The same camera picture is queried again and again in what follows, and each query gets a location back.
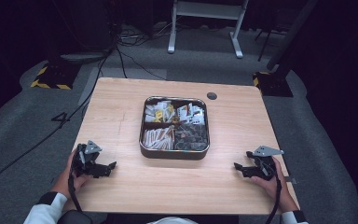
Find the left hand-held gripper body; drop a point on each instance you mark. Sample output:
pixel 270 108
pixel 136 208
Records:
pixel 85 160

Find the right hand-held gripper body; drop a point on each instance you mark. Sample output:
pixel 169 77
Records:
pixel 265 168

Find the dark brown divided box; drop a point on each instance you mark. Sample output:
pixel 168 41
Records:
pixel 172 155

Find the clear plastic box lid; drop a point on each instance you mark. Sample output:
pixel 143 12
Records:
pixel 199 104

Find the pile of white red-printed packets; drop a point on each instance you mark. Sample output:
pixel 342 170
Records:
pixel 189 113

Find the person's right hand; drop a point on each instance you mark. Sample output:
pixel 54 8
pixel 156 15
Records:
pixel 279 193

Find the person's left hand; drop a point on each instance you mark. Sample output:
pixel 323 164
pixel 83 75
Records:
pixel 66 183

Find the person's dark leg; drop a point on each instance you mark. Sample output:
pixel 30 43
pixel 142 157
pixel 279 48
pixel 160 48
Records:
pixel 74 217

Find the pile of white brown sachets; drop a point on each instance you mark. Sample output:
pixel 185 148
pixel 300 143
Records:
pixel 157 138

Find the pile of dark packets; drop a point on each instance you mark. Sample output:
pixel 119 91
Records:
pixel 191 138

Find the grey round table grommet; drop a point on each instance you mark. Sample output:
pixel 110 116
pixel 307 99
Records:
pixel 212 95

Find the black yellow striped stand base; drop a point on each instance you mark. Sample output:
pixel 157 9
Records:
pixel 273 85
pixel 54 77

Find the pile of white yellow packets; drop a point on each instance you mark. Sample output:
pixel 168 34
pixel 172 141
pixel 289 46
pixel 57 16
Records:
pixel 160 112

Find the person's white shirt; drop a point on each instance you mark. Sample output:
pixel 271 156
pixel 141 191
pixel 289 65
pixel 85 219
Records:
pixel 171 221

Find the grey round stand base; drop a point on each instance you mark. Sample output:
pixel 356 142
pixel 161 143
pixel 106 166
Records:
pixel 80 57

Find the dark thin tripod legs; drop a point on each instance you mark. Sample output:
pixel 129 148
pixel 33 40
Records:
pixel 265 43

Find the white metal stand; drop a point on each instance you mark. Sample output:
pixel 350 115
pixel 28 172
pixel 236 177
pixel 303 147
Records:
pixel 205 11

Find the small grey metal bracket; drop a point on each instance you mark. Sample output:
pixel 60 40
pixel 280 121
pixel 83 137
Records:
pixel 291 179

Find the dark slanted post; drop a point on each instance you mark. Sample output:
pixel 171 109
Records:
pixel 292 34

